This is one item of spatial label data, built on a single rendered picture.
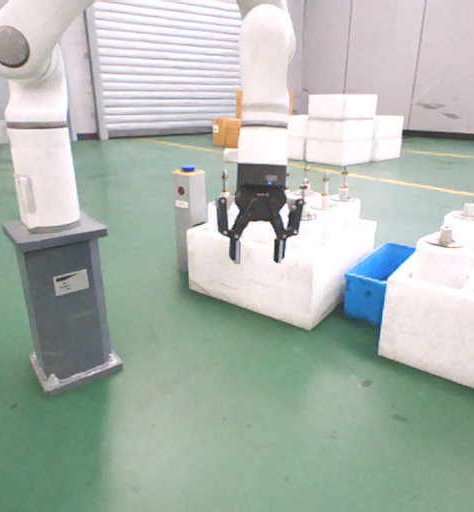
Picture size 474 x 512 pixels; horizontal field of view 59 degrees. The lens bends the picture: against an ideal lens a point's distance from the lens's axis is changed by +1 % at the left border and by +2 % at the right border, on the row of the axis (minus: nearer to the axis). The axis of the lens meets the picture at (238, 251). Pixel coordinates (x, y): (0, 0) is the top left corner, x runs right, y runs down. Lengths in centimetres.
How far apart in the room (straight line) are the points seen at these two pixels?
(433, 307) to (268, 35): 57
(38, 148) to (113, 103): 531
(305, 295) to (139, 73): 546
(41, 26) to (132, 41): 551
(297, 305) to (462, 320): 35
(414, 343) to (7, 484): 74
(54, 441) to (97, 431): 7
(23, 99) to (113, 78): 528
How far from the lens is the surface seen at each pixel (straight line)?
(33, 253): 78
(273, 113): 62
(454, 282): 91
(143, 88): 623
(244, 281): 107
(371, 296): 104
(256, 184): 61
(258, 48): 62
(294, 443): 74
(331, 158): 362
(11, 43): 75
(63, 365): 87
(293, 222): 66
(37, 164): 77
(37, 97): 80
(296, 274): 98
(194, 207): 126
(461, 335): 90
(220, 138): 499
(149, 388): 85
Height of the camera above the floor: 52
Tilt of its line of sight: 20 degrees down
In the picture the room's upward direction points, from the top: straight up
